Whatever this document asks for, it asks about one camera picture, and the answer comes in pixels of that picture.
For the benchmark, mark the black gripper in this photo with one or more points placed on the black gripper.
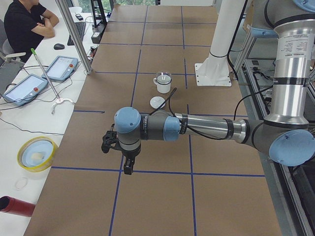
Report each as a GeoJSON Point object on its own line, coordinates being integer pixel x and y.
{"type": "Point", "coordinates": [130, 155]}

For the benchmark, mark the clear plastic funnel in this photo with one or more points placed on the clear plastic funnel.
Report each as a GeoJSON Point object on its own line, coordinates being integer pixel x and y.
{"type": "Point", "coordinates": [163, 78]}

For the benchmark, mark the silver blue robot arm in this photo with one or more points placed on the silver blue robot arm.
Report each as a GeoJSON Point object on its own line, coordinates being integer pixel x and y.
{"type": "Point", "coordinates": [173, 37]}

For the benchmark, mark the white enamel cup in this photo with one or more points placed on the white enamel cup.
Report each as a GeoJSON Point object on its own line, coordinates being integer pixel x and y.
{"type": "Point", "coordinates": [162, 88]}

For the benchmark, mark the white round lid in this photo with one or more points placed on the white round lid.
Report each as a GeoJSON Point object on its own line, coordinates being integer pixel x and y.
{"type": "Point", "coordinates": [157, 102]}

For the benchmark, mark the white curved plastic piece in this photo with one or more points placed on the white curved plastic piece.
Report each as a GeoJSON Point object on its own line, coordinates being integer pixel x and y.
{"type": "Point", "coordinates": [60, 103]}

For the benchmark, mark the blue teach pendant far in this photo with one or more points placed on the blue teach pendant far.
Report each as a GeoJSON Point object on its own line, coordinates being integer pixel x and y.
{"type": "Point", "coordinates": [61, 68]}

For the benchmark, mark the blue teach pendant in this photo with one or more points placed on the blue teach pendant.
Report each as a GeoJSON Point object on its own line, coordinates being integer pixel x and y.
{"type": "Point", "coordinates": [26, 91]}
{"type": "Point", "coordinates": [61, 68]}

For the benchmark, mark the red cylinder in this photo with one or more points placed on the red cylinder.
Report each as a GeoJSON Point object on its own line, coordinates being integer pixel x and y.
{"type": "Point", "coordinates": [15, 206]}

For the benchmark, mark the blue teach pendant near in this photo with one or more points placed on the blue teach pendant near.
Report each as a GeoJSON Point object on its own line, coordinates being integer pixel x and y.
{"type": "Point", "coordinates": [26, 91]}

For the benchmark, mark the black computer mouse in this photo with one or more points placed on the black computer mouse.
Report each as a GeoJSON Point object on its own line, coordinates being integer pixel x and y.
{"type": "Point", "coordinates": [59, 46]}

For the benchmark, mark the metal rod green tip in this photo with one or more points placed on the metal rod green tip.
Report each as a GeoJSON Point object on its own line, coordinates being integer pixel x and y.
{"type": "Point", "coordinates": [44, 72]}

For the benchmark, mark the grey office chair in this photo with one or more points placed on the grey office chair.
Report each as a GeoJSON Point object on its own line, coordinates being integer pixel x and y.
{"type": "Point", "coordinates": [9, 67]}

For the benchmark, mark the black handheld device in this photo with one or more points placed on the black handheld device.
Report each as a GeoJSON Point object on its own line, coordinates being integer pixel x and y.
{"type": "Point", "coordinates": [79, 17]}

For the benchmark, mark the person in black shirt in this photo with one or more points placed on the person in black shirt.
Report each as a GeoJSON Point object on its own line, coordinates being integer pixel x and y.
{"type": "Point", "coordinates": [26, 24]}

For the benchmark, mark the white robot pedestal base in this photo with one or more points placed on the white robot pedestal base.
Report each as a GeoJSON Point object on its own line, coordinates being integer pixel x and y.
{"type": "Point", "coordinates": [214, 71]}

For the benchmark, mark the aluminium side frame rack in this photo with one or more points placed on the aluminium side frame rack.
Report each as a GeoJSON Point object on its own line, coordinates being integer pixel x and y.
{"type": "Point", "coordinates": [281, 82]}

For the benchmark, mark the aluminium frame post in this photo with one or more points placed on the aluminium frame post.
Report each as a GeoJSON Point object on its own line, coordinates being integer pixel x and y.
{"type": "Point", "coordinates": [65, 12]}

